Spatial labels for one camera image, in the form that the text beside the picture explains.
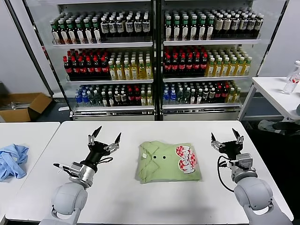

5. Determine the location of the metal rods bundle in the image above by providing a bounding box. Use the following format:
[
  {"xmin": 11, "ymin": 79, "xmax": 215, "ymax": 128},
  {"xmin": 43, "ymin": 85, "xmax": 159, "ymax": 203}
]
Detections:
[{"xmin": 9, "ymin": 102, "xmax": 32, "ymax": 110}]

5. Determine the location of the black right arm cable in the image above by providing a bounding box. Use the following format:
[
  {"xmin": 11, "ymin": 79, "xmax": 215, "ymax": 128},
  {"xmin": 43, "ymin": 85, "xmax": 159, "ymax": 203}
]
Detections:
[{"xmin": 217, "ymin": 154, "xmax": 236, "ymax": 193}]

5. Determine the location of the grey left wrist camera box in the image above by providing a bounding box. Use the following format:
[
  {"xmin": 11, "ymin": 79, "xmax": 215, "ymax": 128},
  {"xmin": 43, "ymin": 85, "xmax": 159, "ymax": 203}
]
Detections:
[{"xmin": 61, "ymin": 161, "xmax": 82, "ymax": 180}]

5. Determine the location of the metal beverage display shelf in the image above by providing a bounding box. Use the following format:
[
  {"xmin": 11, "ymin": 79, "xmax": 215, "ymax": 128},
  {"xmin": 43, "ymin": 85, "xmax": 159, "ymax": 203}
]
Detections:
[{"xmin": 156, "ymin": 0, "xmax": 291, "ymax": 121}]

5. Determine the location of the black slanted metal pole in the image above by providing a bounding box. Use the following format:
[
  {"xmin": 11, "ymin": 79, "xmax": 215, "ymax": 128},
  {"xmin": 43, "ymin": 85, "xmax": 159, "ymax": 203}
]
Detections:
[{"xmin": 4, "ymin": 0, "xmax": 54, "ymax": 98}]

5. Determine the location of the brown cardboard box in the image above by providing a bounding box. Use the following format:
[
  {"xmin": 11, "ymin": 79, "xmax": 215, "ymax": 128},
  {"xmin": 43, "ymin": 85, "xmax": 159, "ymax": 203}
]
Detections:
[{"xmin": 0, "ymin": 92, "xmax": 53, "ymax": 123}]

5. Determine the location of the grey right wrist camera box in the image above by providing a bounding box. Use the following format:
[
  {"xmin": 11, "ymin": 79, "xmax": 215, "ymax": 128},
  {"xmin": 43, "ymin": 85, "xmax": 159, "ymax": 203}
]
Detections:
[{"xmin": 236, "ymin": 152, "xmax": 254, "ymax": 172}]

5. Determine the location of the crumpled light blue garment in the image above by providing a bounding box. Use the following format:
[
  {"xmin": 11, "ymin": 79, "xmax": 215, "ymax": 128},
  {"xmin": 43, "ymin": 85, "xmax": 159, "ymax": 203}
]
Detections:
[{"xmin": 0, "ymin": 143, "xmax": 30, "ymax": 183}]

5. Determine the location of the black left camera cable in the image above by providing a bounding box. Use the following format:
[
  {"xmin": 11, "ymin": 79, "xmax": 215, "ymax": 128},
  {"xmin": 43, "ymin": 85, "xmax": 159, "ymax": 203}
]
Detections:
[{"xmin": 53, "ymin": 163, "xmax": 71, "ymax": 175}]

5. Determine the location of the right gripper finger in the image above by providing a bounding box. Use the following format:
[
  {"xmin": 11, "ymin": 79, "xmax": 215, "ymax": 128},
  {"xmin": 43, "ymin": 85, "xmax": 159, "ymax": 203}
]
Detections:
[
  {"xmin": 231, "ymin": 127, "xmax": 245, "ymax": 145},
  {"xmin": 210, "ymin": 132, "xmax": 226, "ymax": 151}
]

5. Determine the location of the light green polo shirt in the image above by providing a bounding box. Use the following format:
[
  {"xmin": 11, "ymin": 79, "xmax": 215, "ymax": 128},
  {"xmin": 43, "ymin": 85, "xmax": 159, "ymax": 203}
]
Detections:
[{"xmin": 135, "ymin": 140, "xmax": 203, "ymax": 185}]

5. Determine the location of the white side table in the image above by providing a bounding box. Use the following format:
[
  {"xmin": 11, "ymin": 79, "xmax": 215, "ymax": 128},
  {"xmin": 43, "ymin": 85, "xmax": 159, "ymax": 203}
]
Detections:
[{"xmin": 241, "ymin": 76, "xmax": 300, "ymax": 122}]

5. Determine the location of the grey crumpled cloth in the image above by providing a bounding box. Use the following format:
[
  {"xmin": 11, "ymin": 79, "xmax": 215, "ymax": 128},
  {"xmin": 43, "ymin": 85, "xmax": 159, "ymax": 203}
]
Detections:
[{"xmin": 257, "ymin": 120, "xmax": 276, "ymax": 129}]

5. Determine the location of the beige label dark drink bottle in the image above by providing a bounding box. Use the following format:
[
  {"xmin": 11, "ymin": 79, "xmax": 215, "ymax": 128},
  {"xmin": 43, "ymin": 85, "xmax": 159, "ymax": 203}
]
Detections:
[
  {"xmin": 214, "ymin": 14, "xmax": 223, "ymax": 38},
  {"xmin": 223, "ymin": 14, "xmax": 231, "ymax": 38}
]

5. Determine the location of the white label dark drink bottle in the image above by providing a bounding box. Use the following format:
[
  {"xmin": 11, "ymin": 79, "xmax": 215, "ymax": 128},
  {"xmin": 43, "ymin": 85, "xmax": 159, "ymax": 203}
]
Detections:
[
  {"xmin": 239, "ymin": 14, "xmax": 248, "ymax": 38},
  {"xmin": 125, "ymin": 16, "xmax": 134, "ymax": 39},
  {"xmin": 100, "ymin": 17, "xmax": 109, "ymax": 39},
  {"xmin": 134, "ymin": 16, "xmax": 142, "ymax": 38},
  {"xmin": 109, "ymin": 17, "xmax": 117, "ymax": 39},
  {"xmin": 142, "ymin": 15, "xmax": 150, "ymax": 38},
  {"xmin": 255, "ymin": 15, "xmax": 263, "ymax": 38},
  {"xmin": 247, "ymin": 14, "xmax": 255, "ymax": 38},
  {"xmin": 116, "ymin": 17, "xmax": 125, "ymax": 39},
  {"xmin": 231, "ymin": 14, "xmax": 239, "ymax": 38}
]

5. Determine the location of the black office chair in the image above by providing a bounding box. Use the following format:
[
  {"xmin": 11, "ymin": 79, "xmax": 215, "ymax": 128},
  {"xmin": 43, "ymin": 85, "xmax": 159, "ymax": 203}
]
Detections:
[{"xmin": 271, "ymin": 121, "xmax": 300, "ymax": 135}]

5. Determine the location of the clear water bottle red label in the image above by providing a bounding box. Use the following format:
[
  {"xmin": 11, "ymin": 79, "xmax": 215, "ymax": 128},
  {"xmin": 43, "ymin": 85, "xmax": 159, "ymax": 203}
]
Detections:
[{"xmin": 282, "ymin": 60, "xmax": 300, "ymax": 95}]

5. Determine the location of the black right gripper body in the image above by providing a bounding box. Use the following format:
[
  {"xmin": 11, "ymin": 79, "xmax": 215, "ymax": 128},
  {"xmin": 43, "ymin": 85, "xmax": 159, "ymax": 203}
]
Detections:
[{"xmin": 217, "ymin": 140, "xmax": 243, "ymax": 161}]

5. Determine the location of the beverage display fridge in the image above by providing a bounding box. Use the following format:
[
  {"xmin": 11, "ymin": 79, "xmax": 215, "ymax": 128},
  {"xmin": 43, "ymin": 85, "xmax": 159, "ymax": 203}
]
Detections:
[{"xmin": 22, "ymin": 0, "xmax": 157, "ymax": 121}]

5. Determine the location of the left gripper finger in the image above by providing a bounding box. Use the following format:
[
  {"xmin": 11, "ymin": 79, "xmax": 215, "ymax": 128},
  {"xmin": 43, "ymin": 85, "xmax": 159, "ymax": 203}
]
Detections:
[
  {"xmin": 104, "ymin": 132, "xmax": 122, "ymax": 153},
  {"xmin": 88, "ymin": 125, "xmax": 103, "ymax": 146}
]

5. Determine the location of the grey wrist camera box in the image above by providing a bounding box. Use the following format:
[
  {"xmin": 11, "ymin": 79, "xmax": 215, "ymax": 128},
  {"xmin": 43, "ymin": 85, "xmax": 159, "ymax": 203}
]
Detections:
[
  {"xmin": 61, "ymin": 161, "xmax": 82, "ymax": 180},
  {"xmin": 236, "ymin": 152, "xmax": 254, "ymax": 172}
]

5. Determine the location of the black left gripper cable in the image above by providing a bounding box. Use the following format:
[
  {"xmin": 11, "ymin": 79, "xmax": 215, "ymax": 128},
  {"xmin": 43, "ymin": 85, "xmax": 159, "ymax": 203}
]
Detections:
[{"xmin": 97, "ymin": 157, "xmax": 114, "ymax": 166}]

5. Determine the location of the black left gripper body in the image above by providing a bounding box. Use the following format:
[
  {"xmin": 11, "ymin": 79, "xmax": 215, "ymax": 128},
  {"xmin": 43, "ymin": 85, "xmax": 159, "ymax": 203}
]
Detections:
[{"xmin": 80, "ymin": 141, "xmax": 113, "ymax": 170}]

